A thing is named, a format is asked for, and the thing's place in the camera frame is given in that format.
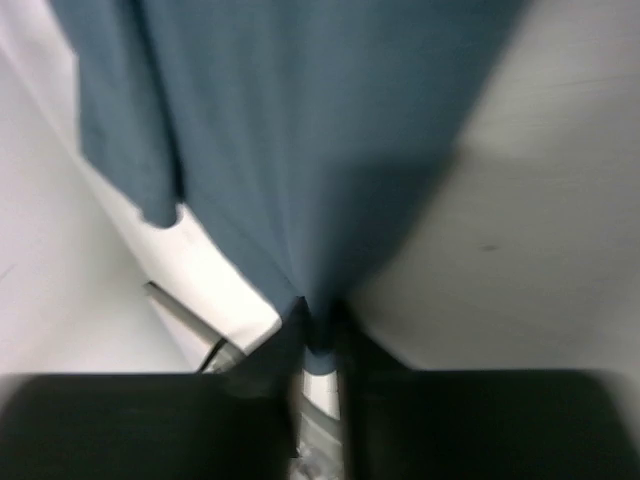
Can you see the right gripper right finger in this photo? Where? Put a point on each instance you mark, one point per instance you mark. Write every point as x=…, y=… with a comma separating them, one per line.
x=400, y=422

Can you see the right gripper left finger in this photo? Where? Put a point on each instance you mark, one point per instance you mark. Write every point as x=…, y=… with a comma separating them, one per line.
x=236, y=424

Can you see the blue t shirt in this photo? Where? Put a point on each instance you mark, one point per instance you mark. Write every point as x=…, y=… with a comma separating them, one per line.
x=302, y=135

